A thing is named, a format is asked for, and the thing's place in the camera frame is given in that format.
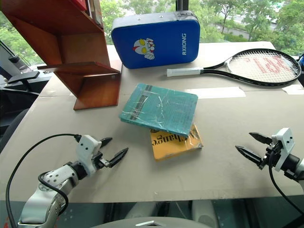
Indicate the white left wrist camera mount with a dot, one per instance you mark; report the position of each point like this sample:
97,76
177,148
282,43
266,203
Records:
86,147

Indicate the blue kick pad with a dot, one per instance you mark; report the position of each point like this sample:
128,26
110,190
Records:
154,40

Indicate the black desk equipment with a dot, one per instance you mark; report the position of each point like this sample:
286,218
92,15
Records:
22,76

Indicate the long white tape strip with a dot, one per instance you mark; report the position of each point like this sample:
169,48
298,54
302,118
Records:
216,92

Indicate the red book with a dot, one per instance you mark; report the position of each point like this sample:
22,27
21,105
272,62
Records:
79,4

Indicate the short white tape strip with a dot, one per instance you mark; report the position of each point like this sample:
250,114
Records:
293,89

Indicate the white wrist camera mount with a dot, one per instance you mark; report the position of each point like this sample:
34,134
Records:
285,145
86,147

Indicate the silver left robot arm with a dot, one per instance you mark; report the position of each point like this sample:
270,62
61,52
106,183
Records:
55,178

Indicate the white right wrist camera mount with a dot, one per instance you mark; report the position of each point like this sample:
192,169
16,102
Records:
285,145

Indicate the teal wrapped book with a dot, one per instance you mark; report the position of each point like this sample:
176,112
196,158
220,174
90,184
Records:
161,108

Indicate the black office chair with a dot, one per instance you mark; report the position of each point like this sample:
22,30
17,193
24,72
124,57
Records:
12,128

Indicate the wooden shelf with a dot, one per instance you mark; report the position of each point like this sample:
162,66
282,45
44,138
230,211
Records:
71,47

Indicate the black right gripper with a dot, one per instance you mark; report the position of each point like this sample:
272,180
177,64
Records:
270,154

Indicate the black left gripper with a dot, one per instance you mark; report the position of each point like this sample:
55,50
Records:
101,162

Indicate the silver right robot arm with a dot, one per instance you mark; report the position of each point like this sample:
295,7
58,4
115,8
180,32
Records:
294,166

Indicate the yellow book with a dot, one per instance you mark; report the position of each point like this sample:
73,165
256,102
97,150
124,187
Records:
173,147

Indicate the black tennis racket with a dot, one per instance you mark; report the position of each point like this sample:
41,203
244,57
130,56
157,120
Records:
263,64

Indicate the grey rounded robot body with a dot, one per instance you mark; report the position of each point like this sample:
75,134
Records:
152,223

